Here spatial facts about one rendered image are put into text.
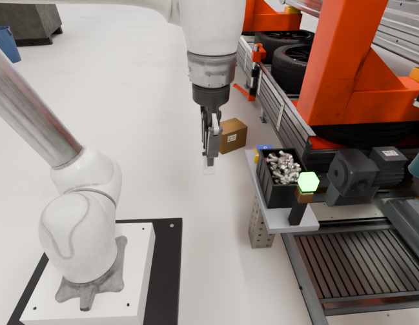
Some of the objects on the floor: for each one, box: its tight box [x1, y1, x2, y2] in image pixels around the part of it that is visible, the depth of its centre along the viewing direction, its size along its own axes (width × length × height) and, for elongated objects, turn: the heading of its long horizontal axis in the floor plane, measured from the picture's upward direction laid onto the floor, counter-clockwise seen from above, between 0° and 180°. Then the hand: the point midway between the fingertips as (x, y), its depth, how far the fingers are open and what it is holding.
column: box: [248, 192, 276, 249], centre depth 114 cm, size 10×10×42 cm
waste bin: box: [0, 26, 21, 63], centre depth 334 cm, size 39×37×45 cm
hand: (208, 162), depth 60 cm, fingers closed
